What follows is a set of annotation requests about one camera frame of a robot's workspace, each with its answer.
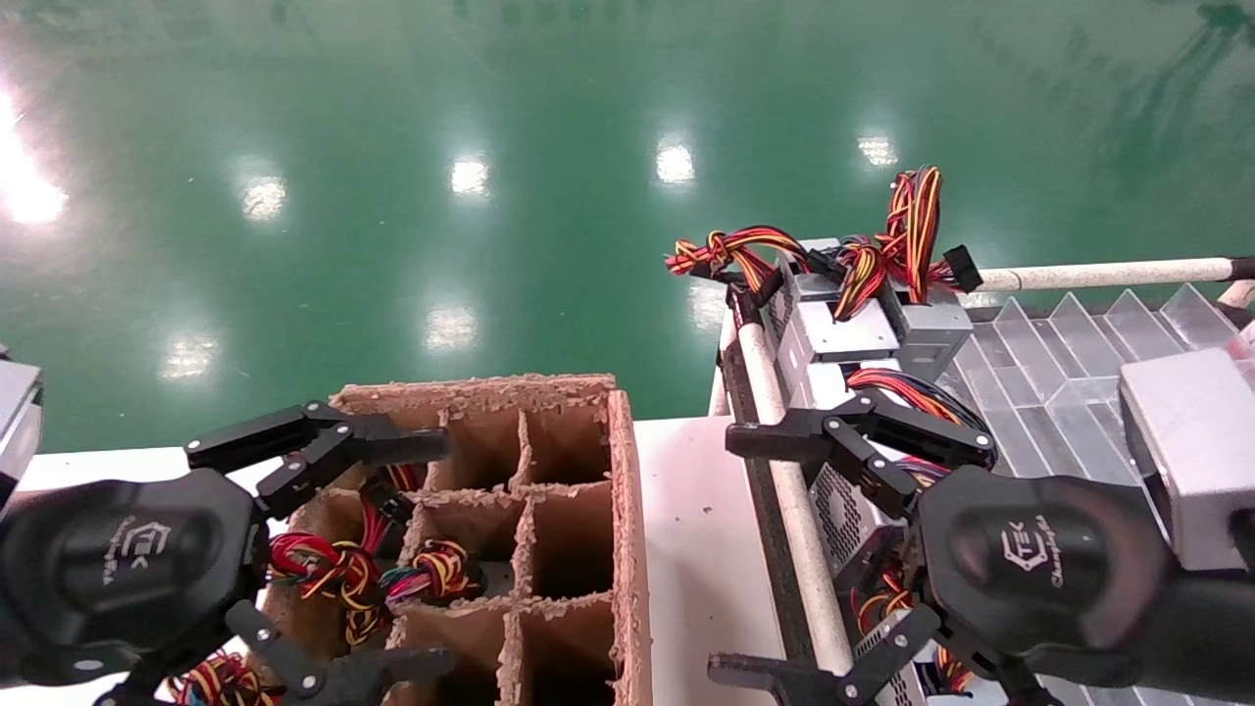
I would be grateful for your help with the black rack rail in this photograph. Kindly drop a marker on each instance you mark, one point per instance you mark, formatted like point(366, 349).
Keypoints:
point(775, 529)

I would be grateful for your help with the long white rack pipe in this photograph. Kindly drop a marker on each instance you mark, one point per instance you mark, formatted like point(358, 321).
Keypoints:
point(1098, 275)
point(765, 373)

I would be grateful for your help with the clear plastic divider tray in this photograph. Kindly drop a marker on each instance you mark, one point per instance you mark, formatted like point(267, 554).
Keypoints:
point(1059, 373)

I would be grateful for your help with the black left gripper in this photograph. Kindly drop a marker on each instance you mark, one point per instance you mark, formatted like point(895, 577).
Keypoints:
point(118, 569)

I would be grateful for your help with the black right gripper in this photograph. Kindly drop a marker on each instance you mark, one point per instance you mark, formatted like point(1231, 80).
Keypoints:
point(1039, 569)

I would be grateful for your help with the short white rack pipe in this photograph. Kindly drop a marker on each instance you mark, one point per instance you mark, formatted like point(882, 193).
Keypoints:
point(719, 392)
point(1237, 294)

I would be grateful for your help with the brown cardboard divider box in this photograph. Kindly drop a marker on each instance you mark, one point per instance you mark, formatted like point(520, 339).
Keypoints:
point(578, 451)

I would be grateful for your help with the black pipe joint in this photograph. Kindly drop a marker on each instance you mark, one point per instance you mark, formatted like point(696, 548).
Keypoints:
point(1243, 269)

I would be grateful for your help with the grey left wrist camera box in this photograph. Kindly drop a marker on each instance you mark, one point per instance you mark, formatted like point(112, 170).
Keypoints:
point(18, 422)

